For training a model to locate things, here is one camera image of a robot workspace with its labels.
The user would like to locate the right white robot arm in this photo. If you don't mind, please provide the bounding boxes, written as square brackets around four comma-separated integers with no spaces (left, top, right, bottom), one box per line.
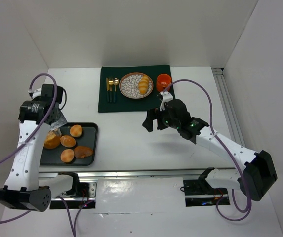
[142,92,277,201]

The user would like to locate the purple cable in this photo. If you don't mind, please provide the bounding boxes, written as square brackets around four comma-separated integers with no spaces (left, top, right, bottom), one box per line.
[162,79,252,222]
[0,73,92,237]

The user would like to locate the brown croissant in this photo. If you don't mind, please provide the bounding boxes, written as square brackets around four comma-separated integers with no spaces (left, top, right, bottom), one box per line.
[74,146,94,158]

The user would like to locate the gold spoon dark handle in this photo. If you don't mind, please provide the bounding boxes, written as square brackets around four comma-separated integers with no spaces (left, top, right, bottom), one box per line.
[113,78,120,103]

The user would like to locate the gold fork dark handle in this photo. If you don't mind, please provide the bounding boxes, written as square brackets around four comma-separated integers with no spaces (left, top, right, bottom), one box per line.
[108,77,113,103]

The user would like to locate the round bun bottom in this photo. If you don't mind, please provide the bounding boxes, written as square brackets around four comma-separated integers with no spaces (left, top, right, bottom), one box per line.
[60,149,75,163]

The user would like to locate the black baking tray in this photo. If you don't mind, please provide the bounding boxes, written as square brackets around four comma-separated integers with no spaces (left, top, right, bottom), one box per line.
[40,122,98,166]

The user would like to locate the large orange round bread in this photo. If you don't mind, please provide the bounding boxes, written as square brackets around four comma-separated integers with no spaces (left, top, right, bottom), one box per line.
[44,130,62,150]

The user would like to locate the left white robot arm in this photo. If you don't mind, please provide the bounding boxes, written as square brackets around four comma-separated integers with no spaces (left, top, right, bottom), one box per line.
[0,84,79,212]

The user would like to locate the metal tongs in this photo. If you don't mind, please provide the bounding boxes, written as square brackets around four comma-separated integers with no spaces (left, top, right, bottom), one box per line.
[50,121,66,136]

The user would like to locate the round bun top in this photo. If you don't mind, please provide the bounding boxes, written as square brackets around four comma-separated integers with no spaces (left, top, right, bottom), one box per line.
[70,124,83,138]

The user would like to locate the round bun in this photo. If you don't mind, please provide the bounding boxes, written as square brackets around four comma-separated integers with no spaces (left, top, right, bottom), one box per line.
[60,149,75,163]
[70,124,83,138]
[60,135,76,148]

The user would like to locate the orange mug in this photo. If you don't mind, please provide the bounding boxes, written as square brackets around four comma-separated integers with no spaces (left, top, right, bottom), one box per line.
[156,74,172,92]

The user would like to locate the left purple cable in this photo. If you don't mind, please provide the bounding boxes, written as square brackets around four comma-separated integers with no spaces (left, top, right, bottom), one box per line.
[0,73,92,237]

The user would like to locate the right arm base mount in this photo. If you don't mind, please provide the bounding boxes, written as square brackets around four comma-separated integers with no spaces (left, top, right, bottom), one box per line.
[180,179,230,207]

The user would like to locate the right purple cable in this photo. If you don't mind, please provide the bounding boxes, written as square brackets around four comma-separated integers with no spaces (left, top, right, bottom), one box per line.
[162,79,252,222]

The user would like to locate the gold knife dark handle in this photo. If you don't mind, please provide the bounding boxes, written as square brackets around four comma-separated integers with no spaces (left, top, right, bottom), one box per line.
[106,78,110,103]

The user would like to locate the aluminium rail right side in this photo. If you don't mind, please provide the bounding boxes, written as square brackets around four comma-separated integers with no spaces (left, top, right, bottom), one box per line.
[212,68,245,158]

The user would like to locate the round bun middle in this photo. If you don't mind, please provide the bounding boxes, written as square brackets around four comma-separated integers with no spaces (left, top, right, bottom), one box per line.
[60,135,76,148]

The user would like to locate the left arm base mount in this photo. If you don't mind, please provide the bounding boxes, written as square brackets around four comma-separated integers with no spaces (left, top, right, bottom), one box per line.
[60,181,97,210]

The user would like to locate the floral patterned plate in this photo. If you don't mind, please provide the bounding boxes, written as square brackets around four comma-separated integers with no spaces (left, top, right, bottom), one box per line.
[119,72,154,99]

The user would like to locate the dark green placemat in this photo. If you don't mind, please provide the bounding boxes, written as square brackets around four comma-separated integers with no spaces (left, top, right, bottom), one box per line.
[98,65,171,113]

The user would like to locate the striped long bread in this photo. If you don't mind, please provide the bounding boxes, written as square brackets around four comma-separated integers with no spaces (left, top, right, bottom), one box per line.
[138,75,149,95]

